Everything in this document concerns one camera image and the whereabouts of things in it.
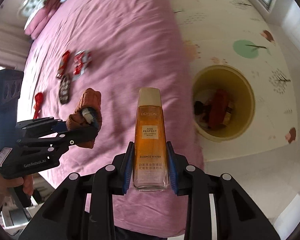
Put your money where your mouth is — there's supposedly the red pouch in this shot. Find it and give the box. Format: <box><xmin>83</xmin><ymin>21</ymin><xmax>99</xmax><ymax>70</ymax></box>
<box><xmin>207</xmin><ymin>89</ymin><xmax>230</xmax><ymax>130</ymax></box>

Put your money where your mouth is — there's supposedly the orange brown cloth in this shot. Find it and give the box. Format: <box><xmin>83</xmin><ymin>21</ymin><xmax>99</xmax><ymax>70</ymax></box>
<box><xmin>66</xmin><ymin>87</ymin><xmax>102</xmax><ymax>149</ymax></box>

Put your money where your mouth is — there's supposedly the dark brown knit sock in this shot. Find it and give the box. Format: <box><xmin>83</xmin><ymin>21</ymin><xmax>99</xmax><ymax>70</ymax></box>
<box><xmin>194</xmin><ymin>100</ymin><xmax>205</xmax><ymax>117</ymax></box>

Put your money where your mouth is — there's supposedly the amber glass bottle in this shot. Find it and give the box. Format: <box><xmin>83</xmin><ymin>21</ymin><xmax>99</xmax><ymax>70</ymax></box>
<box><xmin>132</xmin><ymin>87</ymin><xmax>171</xmax><ymax>192</ymax></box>

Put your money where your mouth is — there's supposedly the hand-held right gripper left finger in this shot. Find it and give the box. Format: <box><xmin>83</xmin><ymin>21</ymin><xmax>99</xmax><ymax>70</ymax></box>
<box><xmin>19</xmin><ymin>141</ymin><xmax>134</xmax><ymax>240</ymax></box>

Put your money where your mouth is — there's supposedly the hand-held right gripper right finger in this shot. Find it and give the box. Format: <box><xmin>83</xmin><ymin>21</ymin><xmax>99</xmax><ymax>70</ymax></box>
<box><xmin>165</xmin><ymin>141</ymin><xmax>282</xmax><ymax>240</ymax></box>

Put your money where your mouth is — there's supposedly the person's left hand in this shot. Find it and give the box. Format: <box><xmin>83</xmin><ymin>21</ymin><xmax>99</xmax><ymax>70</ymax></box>
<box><xmin>0</xmin><ymin>170</ymin><xmax>34</xmax><ymax>215</ymax></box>

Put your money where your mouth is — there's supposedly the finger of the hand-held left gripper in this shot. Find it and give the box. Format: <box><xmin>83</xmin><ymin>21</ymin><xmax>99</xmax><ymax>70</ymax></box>
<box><xmin>20</xmin><ymin>126</ymin><xmax>98</xmax><ymax>155</ymax></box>
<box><xmin>15</xmin><ymin>107</ymin><xmax>102</xmax><ymax>137</ymax></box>

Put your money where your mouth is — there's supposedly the dark patterned packet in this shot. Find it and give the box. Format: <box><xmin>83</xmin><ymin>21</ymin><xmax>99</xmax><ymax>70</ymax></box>
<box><xmin>59</xmin><ymin>74</ymin><xmax>72</xmax><ymax>105</ymax></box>

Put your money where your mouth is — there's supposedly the red ribbon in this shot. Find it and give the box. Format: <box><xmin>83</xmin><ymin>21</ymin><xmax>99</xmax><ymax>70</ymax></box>
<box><xmin>33</xmin><ymin>92</ymin><xmax>44</xmax><ymax>120</ymax></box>

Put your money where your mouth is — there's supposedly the red and white snack wrapper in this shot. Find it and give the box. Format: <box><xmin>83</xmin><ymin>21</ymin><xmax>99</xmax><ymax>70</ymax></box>
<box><xmin>71</xmin><ymin>51</ymin><xmax>92</xmax><ymax>82</ymax></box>

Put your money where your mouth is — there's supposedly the yellow trash bin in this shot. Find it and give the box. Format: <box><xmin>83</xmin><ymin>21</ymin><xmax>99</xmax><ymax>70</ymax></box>
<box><xmin>191</xmin><ymin>65</ymin><xmax>255</xmax><ymax>143</ymax></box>

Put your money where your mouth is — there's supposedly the tree patterned play mat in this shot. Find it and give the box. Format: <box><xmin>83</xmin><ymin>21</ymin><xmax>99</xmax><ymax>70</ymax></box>
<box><xmin>162</xmin><ymin>0</ymin><xmax>300</xmax><ymax>163</ymax></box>

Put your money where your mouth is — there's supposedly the folded pink quilt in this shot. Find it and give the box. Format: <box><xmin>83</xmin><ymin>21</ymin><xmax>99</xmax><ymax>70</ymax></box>
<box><xmin>24</xmin><ymin>0</ymin><xmax>65</xmax><ymax>39</ymax></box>

